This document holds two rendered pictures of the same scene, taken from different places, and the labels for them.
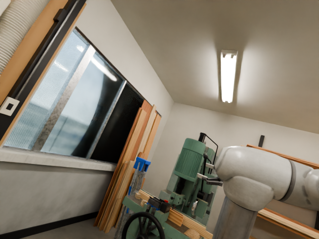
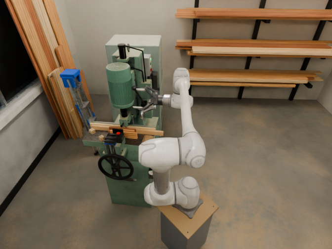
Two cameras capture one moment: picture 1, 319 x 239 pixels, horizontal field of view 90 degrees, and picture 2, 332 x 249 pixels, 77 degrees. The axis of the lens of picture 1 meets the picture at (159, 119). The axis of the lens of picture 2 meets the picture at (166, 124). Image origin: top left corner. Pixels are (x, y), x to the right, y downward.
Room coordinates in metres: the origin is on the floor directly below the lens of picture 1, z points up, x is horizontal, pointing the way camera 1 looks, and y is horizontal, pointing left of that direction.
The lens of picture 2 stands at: (-0.15, -0.06, 2.07)
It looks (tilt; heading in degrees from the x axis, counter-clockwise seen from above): 37 degrees down; 335
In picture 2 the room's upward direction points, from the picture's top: straight up
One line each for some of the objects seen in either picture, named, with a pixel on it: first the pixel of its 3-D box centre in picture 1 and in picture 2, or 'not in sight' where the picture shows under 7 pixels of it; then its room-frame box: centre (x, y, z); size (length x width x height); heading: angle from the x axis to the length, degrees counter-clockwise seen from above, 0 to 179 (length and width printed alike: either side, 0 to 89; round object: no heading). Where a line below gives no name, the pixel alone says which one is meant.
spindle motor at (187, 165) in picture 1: (189, 159); (120, 85); (1.32, -0.35, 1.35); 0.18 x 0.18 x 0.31
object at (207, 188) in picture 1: (208, 183); (146, 89); (1.42, -0.60, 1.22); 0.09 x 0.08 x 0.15; 148
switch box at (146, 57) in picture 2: (214, 164); (146, 65); (1.51, -0.64, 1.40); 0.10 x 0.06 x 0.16; 148
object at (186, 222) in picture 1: (171, 213); (126, 130); (1.32, -0.35, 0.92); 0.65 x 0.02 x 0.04; 58
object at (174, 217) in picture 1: (167, 213); (123, 134); (1.26, -0.31, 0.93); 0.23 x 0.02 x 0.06; 58
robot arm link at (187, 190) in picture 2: not in sight; (187, 190); (0.62, -0.59, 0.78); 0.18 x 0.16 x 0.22; 70
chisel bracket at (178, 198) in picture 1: (177, 199); (126, 118); (1.33, -0.36, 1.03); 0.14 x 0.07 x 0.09; 148
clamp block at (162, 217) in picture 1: (154, 214); (114, 144); (1.18, -0.21, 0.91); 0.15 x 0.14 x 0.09; 58
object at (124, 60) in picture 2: (200, 142); (123, 55); (1.44, -0.43, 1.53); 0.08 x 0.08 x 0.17; 58
